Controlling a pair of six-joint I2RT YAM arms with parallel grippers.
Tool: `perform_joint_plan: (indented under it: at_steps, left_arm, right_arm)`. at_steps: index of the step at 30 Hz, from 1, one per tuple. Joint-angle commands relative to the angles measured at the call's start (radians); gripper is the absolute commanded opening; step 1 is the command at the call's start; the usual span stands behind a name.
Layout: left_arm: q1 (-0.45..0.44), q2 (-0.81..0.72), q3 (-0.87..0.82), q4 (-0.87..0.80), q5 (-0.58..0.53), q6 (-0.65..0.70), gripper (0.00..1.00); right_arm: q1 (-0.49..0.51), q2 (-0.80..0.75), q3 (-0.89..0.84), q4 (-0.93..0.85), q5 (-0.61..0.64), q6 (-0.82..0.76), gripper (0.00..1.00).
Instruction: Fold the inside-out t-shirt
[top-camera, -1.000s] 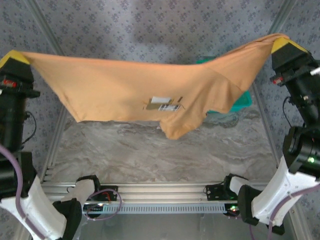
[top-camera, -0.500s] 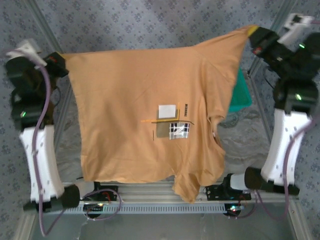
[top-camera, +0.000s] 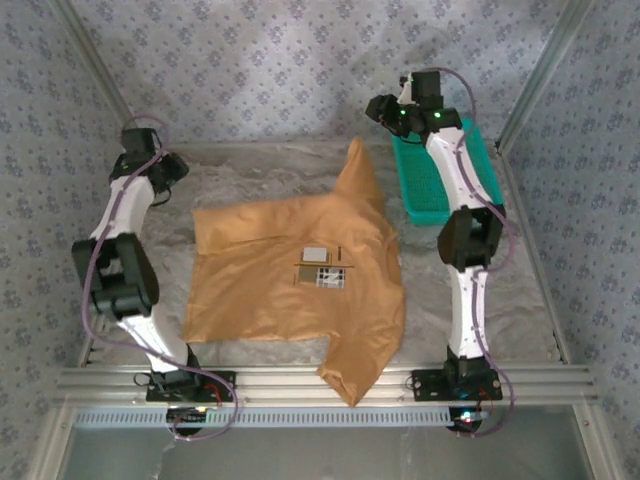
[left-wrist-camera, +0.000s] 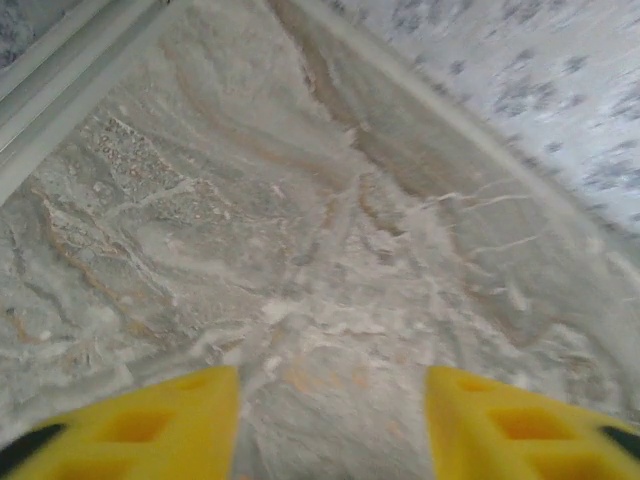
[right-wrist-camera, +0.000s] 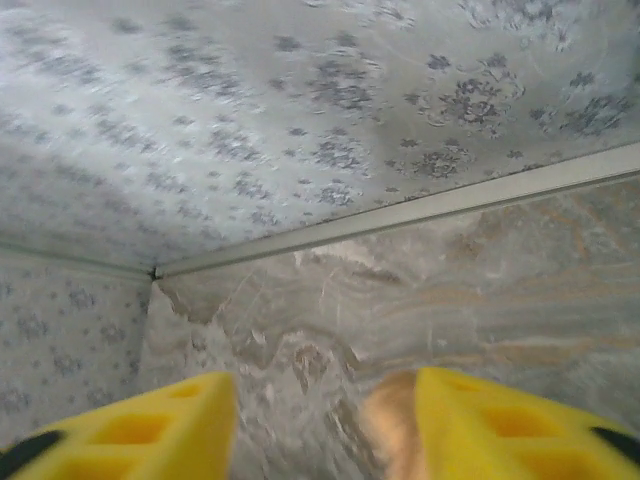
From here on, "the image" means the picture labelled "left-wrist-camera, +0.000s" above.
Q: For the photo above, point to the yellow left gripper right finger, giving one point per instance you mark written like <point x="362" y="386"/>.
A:
<point x="505" y="440"/>

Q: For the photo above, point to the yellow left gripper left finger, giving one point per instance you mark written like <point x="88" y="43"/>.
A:
<point x="165" y="440"/>

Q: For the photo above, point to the aluminium table edge rail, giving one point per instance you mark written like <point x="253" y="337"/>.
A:
<point x="75" y="75"/>

